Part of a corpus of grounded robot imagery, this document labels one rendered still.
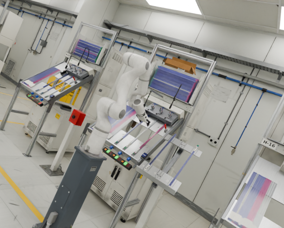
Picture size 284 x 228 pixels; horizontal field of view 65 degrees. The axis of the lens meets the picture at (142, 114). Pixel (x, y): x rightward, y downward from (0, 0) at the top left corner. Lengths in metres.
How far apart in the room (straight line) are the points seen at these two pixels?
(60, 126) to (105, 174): 1.00
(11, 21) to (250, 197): 5.61
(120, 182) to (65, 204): 0.82
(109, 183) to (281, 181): 1.60
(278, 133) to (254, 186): 0.61
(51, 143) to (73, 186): 1.57
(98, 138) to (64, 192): 0.46
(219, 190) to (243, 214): 1.95
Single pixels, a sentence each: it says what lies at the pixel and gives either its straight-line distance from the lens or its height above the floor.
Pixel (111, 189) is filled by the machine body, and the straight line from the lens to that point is 2.53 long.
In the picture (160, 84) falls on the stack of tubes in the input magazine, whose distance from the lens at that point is 2.50.
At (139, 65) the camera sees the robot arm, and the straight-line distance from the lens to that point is 1.60.
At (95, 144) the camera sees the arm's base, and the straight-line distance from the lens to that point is 1.65.
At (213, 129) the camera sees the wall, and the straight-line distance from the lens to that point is 3.77.
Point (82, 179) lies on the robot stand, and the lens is 1.70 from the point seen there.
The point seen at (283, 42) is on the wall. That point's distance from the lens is 4.06.
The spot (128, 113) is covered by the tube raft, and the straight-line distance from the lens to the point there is 2.42.
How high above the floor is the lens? 1.22
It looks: 3 degrees down
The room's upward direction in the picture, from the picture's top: 26 degrees clockwise
